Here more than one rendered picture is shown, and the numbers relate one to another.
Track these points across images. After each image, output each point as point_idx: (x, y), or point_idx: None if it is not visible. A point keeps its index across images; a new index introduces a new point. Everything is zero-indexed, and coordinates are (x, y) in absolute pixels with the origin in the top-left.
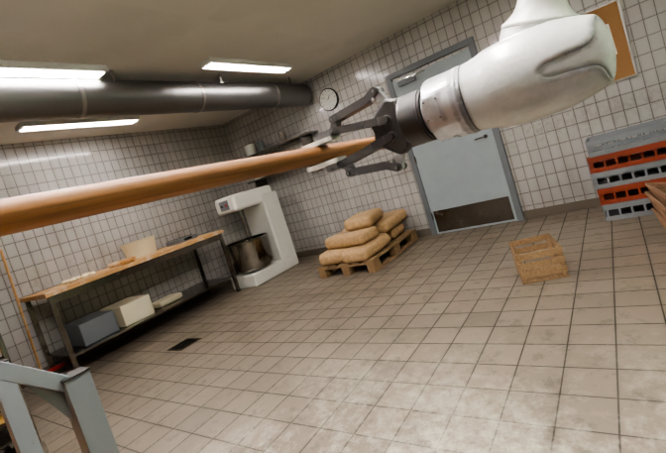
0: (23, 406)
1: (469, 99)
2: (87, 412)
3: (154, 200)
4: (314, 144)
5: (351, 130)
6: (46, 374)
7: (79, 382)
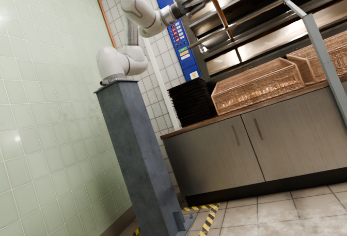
0: None
1: None
2: (306, 29)
3: (221, 16)
4: None
5: None
6: (301, 15)
7: (303, 19)
